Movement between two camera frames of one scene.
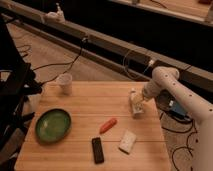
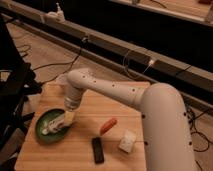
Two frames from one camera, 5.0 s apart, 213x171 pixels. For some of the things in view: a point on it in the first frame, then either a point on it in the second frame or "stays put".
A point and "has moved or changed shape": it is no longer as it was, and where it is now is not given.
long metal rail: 72,39 stays put
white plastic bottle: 136,100 has moved or changed shape
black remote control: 97,150 stays put
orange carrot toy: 107,125 stays put
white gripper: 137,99 → 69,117
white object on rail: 57,16 stays put
